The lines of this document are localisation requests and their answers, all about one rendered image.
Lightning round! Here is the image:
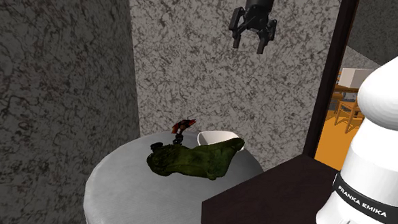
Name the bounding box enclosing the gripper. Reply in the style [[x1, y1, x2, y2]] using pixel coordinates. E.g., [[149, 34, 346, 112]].
[[228, 0, 278, 55]]

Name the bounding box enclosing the wooden table with white box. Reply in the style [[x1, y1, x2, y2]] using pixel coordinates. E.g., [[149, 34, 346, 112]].
[[331, 67, 376, 103]]

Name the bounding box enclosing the white bowl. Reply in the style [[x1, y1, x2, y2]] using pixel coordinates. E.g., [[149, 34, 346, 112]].
[[196, 129, 246, 153]]

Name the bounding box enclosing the red and black figure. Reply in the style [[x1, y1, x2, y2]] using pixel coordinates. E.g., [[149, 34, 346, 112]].
[[171, 117, 197, 146]]

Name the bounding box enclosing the wooden chair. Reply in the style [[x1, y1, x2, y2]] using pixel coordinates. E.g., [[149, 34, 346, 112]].
[[333, 99, 367, 135]]

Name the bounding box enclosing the dark green lumpy object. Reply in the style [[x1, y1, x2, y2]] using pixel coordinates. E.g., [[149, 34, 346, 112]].
[[145, 134, 246, 182]]

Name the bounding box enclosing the dark robot stand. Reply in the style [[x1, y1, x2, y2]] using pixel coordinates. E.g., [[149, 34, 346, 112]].
[[201, 150, 348, 224]]

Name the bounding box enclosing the round grey table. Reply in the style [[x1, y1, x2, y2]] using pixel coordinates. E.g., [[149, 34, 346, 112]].
[[82, 127, 266, 224]]

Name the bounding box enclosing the dark door frame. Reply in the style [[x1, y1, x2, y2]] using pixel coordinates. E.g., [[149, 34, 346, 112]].
[[301, 0, 361, 161]]

